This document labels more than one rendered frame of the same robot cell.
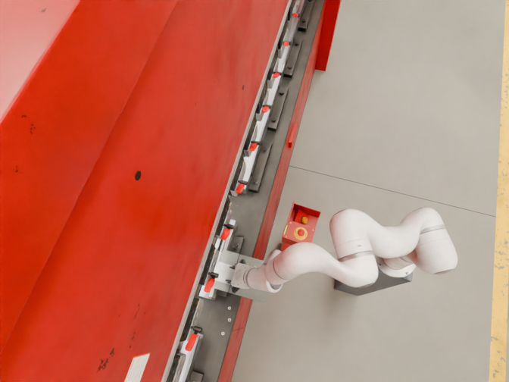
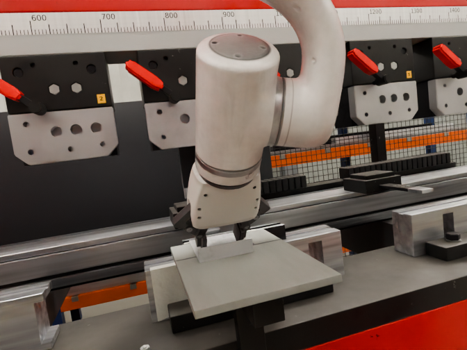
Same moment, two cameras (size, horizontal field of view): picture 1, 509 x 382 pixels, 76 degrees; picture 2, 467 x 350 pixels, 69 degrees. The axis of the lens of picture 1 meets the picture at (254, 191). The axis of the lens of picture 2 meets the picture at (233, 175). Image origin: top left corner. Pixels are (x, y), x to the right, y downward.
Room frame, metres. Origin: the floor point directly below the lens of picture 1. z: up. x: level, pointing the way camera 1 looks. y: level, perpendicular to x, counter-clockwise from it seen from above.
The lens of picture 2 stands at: (-0.11, -0.28, 1.17)
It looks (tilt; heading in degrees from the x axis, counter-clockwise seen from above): 5 degrees down; 51
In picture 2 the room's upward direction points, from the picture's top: 7 degrees counter-clockwise
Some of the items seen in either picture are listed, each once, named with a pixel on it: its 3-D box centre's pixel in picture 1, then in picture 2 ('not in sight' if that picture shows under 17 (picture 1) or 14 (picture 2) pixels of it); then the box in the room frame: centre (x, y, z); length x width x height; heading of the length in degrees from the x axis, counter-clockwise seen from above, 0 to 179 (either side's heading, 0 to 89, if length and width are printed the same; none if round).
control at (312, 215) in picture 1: (301, 226); not in sight; (0.45, -0.23, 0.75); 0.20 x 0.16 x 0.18; 152
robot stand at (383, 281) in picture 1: (365, 270); not in sight; (0.19, -0.59, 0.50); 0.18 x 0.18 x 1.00; 65
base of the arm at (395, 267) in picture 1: (401, 252); not in sight; (0.19, -0.59, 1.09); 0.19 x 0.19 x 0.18
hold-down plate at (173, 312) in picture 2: (230, 265); (252, 297); (0.28, 0.17, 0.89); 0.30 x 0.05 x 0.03; 156
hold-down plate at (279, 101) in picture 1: (278, 108); not in sight; (1.16, -0.21, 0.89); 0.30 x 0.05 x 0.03; 156
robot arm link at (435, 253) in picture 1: (426, 250); not in sight; (0.15, -0.59, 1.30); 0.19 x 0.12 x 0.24; 4
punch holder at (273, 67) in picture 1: (266, 67); not in sight; (1.15, -0.15, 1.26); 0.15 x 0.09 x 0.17; 156
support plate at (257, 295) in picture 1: (243, 275); (239, 260); (0.20, 0.11, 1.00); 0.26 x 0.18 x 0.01; 66
